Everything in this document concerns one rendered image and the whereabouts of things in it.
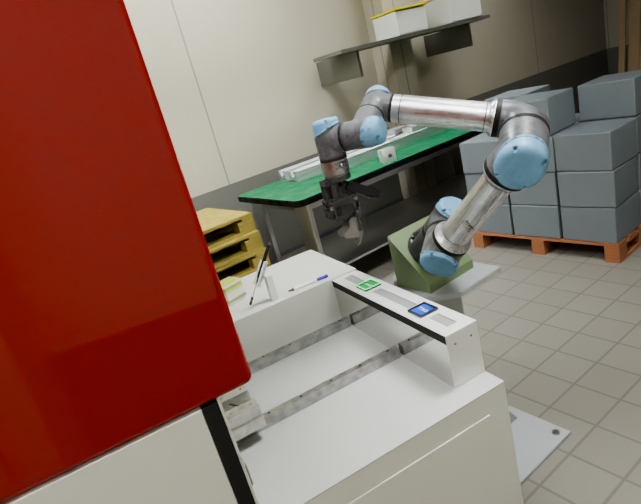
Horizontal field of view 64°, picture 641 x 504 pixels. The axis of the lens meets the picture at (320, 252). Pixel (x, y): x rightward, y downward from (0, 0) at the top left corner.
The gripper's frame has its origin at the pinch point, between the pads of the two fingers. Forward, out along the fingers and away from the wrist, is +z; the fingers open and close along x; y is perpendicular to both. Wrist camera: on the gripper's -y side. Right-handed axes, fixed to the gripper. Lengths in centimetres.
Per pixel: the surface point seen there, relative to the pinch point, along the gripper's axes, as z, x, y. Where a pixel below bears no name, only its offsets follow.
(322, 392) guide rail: 26.9, 19.0, 30.0
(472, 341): 19.4, 40.0, -1.8
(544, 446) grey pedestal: 109, 1, -57
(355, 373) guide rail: 26.5, 19.0, 20.0
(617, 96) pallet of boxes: 12, -94, -251
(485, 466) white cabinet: 47, 46, 6
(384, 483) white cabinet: 35, 46, 32
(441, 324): 14.6, 35.1, 2.3
